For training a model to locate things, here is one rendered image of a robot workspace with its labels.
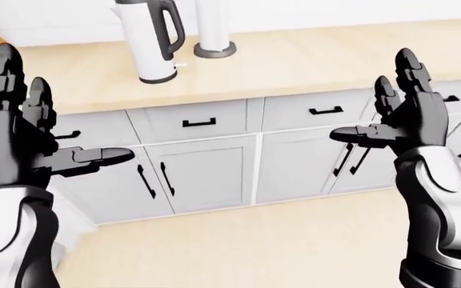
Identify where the grey cabinet door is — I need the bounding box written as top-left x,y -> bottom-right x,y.
49,144 -> 176,226
326,140 -> 400,194
255,126 -> 362,206
143,134 -> 259,216

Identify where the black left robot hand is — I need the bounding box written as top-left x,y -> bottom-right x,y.
0,42 -> 136,192

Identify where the white electric kettle black handle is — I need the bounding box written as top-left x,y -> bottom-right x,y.
110,0 -> 187,85

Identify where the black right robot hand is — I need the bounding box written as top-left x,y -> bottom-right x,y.
329,46 -> 451,158

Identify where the black door handle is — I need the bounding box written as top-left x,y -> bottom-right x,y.
136,164 -> 157,199
159,161 -> 177,197

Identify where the white cylinder on dark base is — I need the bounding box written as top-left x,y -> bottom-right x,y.
193,0 -> 239,59

